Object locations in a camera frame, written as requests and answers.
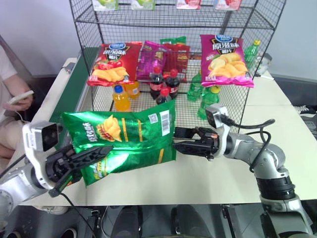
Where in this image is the white shoe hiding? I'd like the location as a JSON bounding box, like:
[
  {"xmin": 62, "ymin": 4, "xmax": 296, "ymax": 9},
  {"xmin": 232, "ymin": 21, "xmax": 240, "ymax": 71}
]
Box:
[{"xmin": 40, "ymin": 205, "xmax": 69, "ymax": 216}]

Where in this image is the white smartphone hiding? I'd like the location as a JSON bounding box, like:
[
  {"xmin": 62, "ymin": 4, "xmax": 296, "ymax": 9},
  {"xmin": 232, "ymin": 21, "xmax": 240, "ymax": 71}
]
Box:
[{"xmin": 8, "ymin": 90, "xmax": 35, "ymax": 105}]

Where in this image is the green belt conveyor cream frame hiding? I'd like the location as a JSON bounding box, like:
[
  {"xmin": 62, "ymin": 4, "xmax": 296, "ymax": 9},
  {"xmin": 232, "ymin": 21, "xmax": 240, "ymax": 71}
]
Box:
[{"xmin": 31, "ymin": 46, "xmax": 103, "ymax": 124}]

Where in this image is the person's hand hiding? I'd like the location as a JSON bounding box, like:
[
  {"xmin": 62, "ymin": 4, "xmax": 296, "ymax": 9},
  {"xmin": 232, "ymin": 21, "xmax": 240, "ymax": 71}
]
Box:
[{"xmin": 2, "ymin": 93, "xmax": 34, "ymax": 113}]

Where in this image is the orange soda bottle blue cap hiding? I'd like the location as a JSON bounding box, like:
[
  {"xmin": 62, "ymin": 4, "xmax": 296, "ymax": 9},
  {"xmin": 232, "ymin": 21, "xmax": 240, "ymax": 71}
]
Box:
[
  {"xmin": 123, "ymin": 75, "xmax": 141, "ymax": 100},
  {"xmin": 112, "ymin": 84, "xmax": 131, "ymax": 113}
]

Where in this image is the large red chip bag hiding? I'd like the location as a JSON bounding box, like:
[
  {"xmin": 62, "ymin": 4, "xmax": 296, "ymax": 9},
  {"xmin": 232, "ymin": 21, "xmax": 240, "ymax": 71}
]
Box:
[{"xmin": 87, "ymin": 42, "xmax": 144, "ymax": 87}]

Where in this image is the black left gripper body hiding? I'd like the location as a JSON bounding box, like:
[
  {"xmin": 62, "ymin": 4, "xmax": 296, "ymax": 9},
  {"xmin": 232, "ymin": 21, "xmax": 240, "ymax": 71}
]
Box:
[{"xmin": 45, "ymin": 146, "xmax": 75, "ymax": 191}]

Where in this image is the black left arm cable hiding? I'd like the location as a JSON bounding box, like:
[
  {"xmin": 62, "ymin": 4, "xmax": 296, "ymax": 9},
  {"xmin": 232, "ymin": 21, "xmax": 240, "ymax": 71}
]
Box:
[{"xmin": 0, "ymin": 153, "xmax": 101, "ymax": 238}]

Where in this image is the large green chip bag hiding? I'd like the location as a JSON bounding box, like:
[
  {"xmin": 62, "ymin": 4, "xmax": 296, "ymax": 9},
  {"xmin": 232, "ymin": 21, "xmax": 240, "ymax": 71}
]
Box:
[{"xmin": 60, "ymin": 99, "xmax": 177, "ymax": 187}]

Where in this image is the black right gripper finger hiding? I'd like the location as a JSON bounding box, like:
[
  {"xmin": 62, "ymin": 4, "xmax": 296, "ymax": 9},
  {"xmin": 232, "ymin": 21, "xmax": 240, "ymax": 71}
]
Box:
[
  {"xmin": 172, "ymin": 140, "xmax": 200, "ymax": 157},
  {"xmin": 174, "ymin": 126, "xmax": 200, "ymax": 139}
]

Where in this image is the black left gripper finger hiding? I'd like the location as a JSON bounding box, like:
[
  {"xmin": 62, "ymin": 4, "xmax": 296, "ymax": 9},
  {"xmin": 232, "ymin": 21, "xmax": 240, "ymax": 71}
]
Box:
[
  {"xmin": 67, "ymin": 145, "xmax": 114, "ymax": 171},
  {"xmin": 57, "ymin": 172, "xmax": 83, "ymax": 192}
]

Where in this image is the seated person in white shirt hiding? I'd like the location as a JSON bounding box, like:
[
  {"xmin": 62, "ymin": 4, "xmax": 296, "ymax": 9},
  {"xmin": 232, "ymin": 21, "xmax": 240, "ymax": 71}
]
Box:
[{"xmin": 0, "ymin": 45, "xmax": 35, "ymax": 159}]

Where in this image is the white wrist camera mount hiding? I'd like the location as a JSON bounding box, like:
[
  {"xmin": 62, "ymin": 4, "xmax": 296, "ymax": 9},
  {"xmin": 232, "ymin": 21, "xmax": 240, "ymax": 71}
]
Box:
[
  {"xmin": 21, "ymin": 120, "xmax": 63, "ymax": 192},
  {"xmin": 205, "ymin": 104, "xmax": 233, "ymax": 157}
]

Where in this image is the white phone cable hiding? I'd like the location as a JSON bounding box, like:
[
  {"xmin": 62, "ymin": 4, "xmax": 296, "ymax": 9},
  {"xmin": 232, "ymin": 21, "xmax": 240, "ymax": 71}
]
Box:
[{"xmin": 14, "ymin": 110, "xmax": 32, "ymax": 124}]

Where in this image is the red snack pack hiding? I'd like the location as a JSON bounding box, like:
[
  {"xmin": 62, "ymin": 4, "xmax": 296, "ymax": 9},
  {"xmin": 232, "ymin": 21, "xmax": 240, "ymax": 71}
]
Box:
[
  {"xmin": 176, "ymin": 0, "xmax": 202, "ymax": 10},
  {"xmin": 214, "ymin": 0, "xmax": 243, "ymax": 11}
]

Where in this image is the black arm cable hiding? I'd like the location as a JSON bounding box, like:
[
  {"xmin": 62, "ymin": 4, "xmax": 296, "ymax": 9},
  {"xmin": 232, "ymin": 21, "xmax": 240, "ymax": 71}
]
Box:
[
  {"xmin": 0, "ymin": 153, "xmax": 101, "ymax": 238},
  {"xmin": 222, "ymin": 118, "xmax": 276, "ymax": 173}
]

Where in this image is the small magenta chip bag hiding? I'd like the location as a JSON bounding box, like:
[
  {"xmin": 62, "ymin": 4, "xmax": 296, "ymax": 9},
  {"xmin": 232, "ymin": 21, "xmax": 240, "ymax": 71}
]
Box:
[{"xmin": 136, "ymin": 40, "xmax": 169, "ymax": 82}]

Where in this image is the clear plastic container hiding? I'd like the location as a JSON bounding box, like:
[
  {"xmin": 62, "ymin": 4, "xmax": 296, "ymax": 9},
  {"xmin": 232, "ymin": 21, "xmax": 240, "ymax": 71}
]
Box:
[{"xmin": 254, "ymin": 53, "xmax": 273, "ymax": 78}]

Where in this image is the green soda bottle yellow cap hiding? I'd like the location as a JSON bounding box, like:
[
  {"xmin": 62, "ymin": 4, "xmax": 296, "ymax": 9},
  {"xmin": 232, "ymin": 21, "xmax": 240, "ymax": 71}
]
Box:
[
  {"xmin": 186, "ymin": 70, "xmax": 205, "ymax": 103},
  {"xmin": 243, "ymin": 39, "xmax": 262, "ymax": 70},
  {"xmin": 197, "ymin": 85, "xmax": 220, "ymax": 120}
]

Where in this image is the small red chip bag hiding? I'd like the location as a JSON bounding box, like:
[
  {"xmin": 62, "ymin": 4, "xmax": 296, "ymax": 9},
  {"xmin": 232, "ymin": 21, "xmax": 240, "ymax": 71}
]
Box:
[{"xmin": 162, "ymin": 43, "xmax": 191, "ymax": 83}]

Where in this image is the green snack pack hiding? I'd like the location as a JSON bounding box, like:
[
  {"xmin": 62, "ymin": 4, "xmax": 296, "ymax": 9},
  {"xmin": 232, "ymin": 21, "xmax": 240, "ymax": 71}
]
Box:
[
  {"xmin": 92, "ymin": 0, "xmax": 120, "ymax": 11},
  {"xmin": 130, "ymin": 0, "xmax": 157, "ymax": 11}
]

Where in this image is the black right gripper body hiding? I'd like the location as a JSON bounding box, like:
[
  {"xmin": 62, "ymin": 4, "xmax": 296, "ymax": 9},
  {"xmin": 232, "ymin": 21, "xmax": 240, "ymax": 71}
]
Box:
[{"xmin": 195, "ymin": 127, "xmax": 220, "ymax": 162}]

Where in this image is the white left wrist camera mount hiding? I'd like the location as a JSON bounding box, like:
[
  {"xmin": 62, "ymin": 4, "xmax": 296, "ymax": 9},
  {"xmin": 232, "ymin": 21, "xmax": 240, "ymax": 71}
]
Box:
[{"xmin": 21, "ymin": 120, "xmax": 63, "ymax": 192}]

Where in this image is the small green chip bag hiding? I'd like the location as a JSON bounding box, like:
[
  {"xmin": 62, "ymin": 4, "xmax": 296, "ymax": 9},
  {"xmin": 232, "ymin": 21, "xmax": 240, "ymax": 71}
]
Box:
[{"xmin": 159, "ymin": 36, "xmax": 187, "ymax": 46}]

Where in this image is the black wire shelf rack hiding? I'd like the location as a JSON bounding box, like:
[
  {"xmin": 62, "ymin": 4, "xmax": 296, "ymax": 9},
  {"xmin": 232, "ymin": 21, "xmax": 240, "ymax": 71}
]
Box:
[{"xmin": 68, "ymin": 0, "xmax": 288, "ymax": 136}]

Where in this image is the large pink chip bag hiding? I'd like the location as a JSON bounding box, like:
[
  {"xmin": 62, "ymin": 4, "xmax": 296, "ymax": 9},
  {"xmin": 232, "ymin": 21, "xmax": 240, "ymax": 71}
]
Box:
[{"xmin": 200, "ymin": 34, "xmax": 255, "ymax": 88}]

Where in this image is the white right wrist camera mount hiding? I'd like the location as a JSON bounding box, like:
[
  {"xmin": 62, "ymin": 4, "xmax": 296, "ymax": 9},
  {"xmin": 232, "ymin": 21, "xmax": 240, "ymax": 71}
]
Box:
[{"xmin": 205, "ymin": 104, "xmax": 233, "ymax": 157}]

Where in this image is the cola bottle red cap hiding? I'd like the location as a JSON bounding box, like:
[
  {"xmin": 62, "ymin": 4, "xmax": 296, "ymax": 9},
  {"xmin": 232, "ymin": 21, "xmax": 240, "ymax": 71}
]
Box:
[
  {"xmin": 156, "ymin": 88, "xmax": 173, "ymax": 107},
  {"xmin": 149, "ymin": 66, "xmax": 165, "ymax": 100},
  {"xmin": 164, "ymin": 69, "xmax": 181, "ymax": 100}
]

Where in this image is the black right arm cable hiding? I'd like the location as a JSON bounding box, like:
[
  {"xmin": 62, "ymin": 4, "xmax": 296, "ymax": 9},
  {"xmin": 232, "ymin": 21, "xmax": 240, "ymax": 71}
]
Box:
[{"xmin": 222, "ymin": 118, "xmax": 276, "ymax": 173}]

